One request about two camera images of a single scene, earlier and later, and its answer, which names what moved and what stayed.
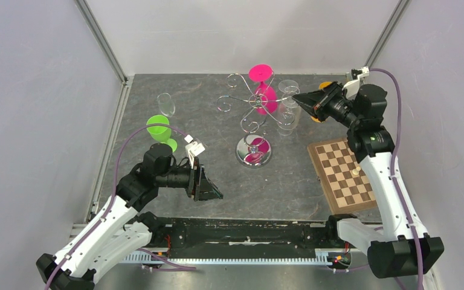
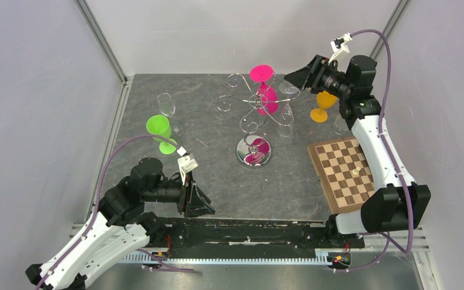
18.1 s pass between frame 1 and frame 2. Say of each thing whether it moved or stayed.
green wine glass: stayed
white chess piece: stayed
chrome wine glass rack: stayed
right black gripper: moved
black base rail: stayed
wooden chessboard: stayed
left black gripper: moved
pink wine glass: stayed
